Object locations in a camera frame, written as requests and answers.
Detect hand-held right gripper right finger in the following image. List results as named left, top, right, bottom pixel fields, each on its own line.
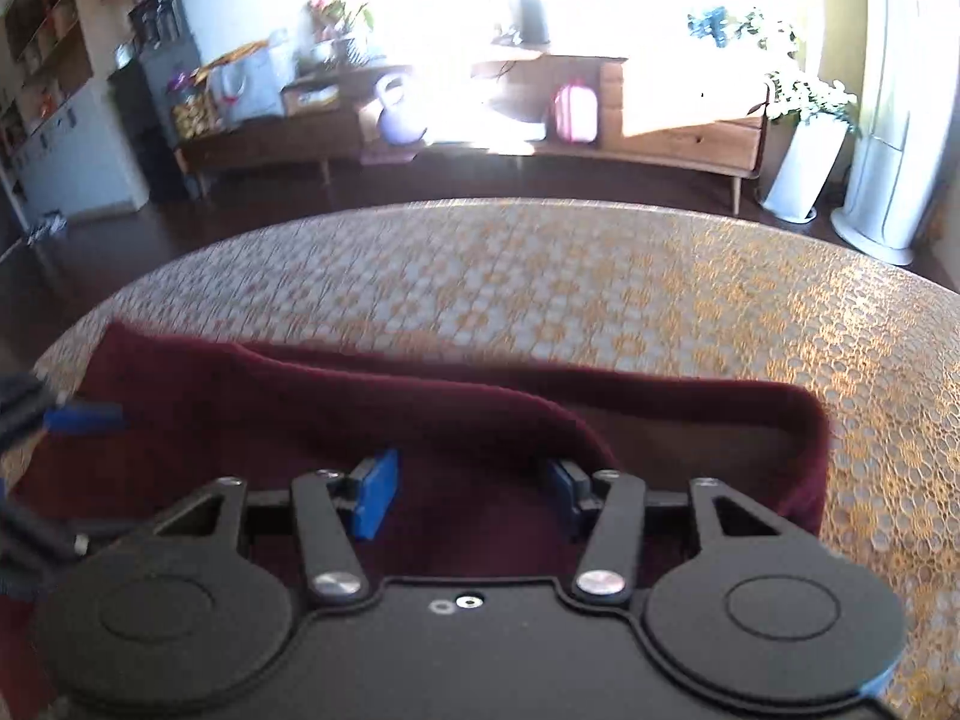
left=546, top=457, right=790, bottom=606

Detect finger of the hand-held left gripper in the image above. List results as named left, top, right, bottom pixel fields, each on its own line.
left=0, top=497, right=89, bottom=602
left=0, top=372, right=126, bottom=460

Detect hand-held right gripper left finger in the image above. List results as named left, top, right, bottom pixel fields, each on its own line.
left=152, top=448, right=401, bottom=608

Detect maroon sweater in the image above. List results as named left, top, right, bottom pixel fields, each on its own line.
left=0, top=319, right=833, bottom=720

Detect blue clothes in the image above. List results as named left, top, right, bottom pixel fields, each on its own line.
left=685, top=4, right=734, bottom=44

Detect pair of white shoes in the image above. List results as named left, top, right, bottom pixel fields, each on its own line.
left=27, top=210, right=70, bottom=246

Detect white storage cabinet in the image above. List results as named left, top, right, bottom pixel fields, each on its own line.
left=0, top=81, right=149, bottom=224

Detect dark grey cabinet with coffee machine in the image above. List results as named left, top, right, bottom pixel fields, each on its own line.
left=106, top=40, right=205, bottom=205

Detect jar of gold chocolates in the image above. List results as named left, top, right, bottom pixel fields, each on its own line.
left=169, top=73, right=220, bottom=141

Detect white gift bag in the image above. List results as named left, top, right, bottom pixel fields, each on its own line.
left=208, top=43, right=291, bottom=130

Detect wooden TV cabinet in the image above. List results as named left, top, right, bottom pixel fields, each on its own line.
left=175, top=43, right=775, bottom=216

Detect purple kettlebell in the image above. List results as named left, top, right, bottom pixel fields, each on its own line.
left=373, top=73, right=430, bottom=146

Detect pink case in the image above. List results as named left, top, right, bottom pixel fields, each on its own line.
left=552, top=81, right=601, bottom=145

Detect flat cardboard box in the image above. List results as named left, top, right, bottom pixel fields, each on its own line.
left=280, top=82, right=344, bottom=119

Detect white planter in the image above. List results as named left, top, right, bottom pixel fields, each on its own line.
left=760, top=115, right=850, bottom=226

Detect black coffee machine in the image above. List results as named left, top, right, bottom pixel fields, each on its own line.
left=126, top=0, right=186, bottom=51

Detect flowering pot plant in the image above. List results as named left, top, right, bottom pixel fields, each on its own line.
left=302, top=0, right=377, bottom=66

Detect green leafy plant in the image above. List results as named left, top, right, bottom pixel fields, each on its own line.
left=685, top=0, right=861, bottom=130

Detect dark speaker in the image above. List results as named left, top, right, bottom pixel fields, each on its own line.
left=516, top=0, right=554, bottom=46

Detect white tower air conditioner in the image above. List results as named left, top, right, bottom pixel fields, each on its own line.
left=827, top=0, right=951, bottom=266

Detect wooden wall shelves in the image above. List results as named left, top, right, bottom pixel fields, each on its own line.
left=0, top=0, right=96, bottom=137

